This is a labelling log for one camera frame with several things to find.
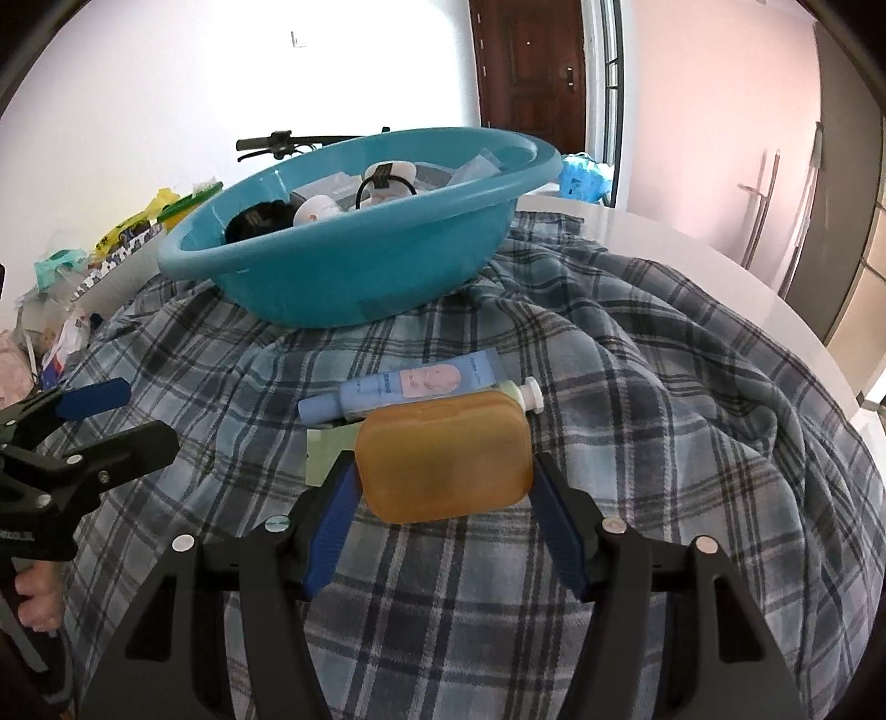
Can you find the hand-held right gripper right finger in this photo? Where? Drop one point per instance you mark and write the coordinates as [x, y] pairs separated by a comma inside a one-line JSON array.
[[564, 533]]

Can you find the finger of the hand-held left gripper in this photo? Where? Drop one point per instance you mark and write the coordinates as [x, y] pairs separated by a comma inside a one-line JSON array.
[[93, 400], [131, 446]]

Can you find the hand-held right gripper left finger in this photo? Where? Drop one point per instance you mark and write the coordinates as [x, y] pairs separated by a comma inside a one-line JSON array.
[[332, 533]]

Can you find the green tube with white cap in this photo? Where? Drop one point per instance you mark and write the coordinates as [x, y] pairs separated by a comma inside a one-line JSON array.
[[329, 457]]

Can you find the orange plastic soap case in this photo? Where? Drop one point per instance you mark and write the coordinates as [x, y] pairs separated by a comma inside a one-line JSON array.
[[443, 457]]

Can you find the blue cream tube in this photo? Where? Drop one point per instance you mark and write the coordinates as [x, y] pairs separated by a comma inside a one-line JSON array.
[[367, 394]]

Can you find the teal plastic basin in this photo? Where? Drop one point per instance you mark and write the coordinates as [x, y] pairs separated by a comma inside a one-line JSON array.
[[311, 277]]

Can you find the person's left hand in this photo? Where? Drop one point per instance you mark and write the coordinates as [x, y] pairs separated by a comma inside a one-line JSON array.
[[41, 595]]

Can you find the pink plastic pack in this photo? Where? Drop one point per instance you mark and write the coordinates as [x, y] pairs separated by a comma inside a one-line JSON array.
[[14, 370]]

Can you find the clear plastic bag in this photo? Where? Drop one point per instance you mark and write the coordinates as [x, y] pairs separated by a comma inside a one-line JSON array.
[[48, 318]]

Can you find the blue patterned white bowl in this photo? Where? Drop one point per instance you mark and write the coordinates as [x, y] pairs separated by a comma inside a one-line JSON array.
[[118, 291]]

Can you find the teal tissue pack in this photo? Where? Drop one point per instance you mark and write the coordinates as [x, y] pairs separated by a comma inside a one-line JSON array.
[[61, 270]]

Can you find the blue plaid cloth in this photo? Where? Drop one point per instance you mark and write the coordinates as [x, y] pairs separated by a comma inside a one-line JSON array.
[[657, 415]]

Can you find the yellow plastic bag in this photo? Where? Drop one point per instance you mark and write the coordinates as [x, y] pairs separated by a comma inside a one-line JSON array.
[[131, 225]]

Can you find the yellow container with green lid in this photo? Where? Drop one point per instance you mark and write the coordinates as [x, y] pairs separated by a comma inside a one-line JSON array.
[[190, 201]]

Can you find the black fluffy hair accessory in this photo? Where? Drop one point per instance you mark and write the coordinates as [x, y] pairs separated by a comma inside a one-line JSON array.
[[259, 221]]

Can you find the white round container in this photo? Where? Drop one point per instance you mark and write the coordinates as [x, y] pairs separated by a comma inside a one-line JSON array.
[[318, 210]]

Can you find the blue plastic bag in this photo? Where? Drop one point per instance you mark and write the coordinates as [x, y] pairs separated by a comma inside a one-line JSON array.
[[585, 180]]

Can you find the white rolled bundle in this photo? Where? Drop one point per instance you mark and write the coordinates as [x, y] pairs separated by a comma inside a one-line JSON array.
[[394, 172]]

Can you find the metal pole stand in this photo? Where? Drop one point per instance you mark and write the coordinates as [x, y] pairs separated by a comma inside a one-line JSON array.
[[765, 208]]

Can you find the grey leaning pole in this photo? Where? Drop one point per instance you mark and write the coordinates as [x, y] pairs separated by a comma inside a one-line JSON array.
[[806, 208]]

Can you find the beige refrigerator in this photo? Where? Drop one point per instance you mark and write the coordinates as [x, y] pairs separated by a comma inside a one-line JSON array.
[[851, 208]]

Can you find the black framed glass door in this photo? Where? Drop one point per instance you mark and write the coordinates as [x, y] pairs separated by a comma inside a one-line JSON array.
[[609, 83]]

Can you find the brown wooden door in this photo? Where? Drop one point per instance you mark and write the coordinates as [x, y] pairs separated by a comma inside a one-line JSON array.
[[526, 69]]

